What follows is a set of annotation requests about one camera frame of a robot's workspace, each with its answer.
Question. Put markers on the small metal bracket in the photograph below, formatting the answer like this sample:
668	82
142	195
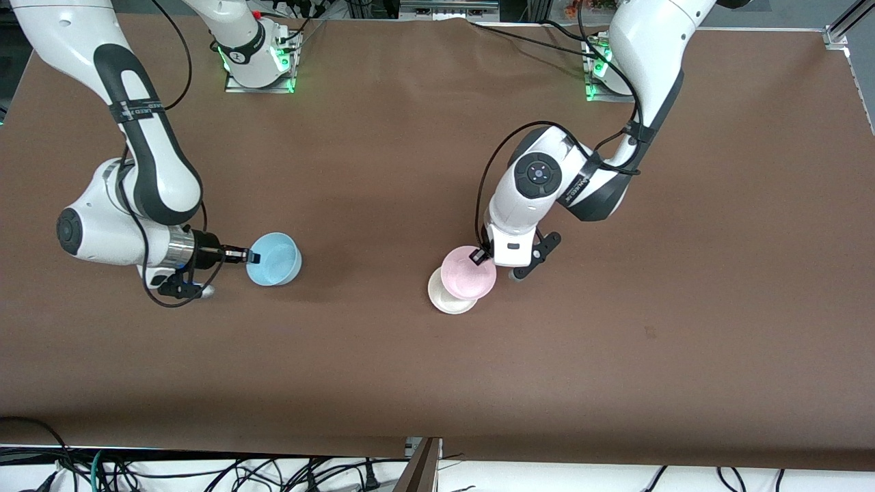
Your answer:
412	447

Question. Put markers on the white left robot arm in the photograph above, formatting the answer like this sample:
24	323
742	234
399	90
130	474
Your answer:
642	55

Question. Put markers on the blue bowl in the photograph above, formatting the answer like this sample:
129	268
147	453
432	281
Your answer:
273	260

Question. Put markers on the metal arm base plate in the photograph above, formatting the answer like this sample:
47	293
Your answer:
596	96
260	89

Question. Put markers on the grey power strip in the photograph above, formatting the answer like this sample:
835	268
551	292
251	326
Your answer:
448	8

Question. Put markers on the white bowl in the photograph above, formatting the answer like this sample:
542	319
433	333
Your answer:
441	297

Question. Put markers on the brown table cover sheet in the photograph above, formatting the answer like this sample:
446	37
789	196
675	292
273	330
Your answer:
410	171

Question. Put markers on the aluminium corner bracket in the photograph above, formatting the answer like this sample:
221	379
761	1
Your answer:
837	37

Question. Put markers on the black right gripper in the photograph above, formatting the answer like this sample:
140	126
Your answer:
206	247

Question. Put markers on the orange object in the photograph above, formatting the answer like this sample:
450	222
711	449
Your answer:
589	5

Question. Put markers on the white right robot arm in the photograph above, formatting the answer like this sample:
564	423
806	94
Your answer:
102	232

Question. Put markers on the pink bowl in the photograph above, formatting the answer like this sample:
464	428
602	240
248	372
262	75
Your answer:
468	273

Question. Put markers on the brown wooden beam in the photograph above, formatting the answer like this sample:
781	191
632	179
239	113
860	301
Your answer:
420	475

